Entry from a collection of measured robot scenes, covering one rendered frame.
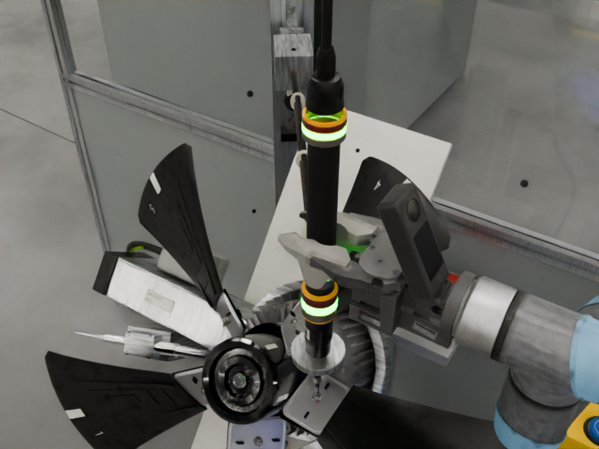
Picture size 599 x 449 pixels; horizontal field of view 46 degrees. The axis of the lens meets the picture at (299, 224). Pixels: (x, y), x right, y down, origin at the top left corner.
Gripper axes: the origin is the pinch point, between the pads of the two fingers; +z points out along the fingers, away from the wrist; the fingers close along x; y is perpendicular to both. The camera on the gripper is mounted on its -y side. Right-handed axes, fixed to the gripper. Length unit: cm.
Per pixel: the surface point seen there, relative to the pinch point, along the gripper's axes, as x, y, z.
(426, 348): 43, 64, -5
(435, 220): 15.1, 5.6, -10.7
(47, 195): 103, 151, 199
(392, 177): 21.3, 6.5, -1.9
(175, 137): 70, 59, 84
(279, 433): -3.1, 39.0, 1.4
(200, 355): 2.2, 38.9, 20.1
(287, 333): 4.6, 26.5, 4.8
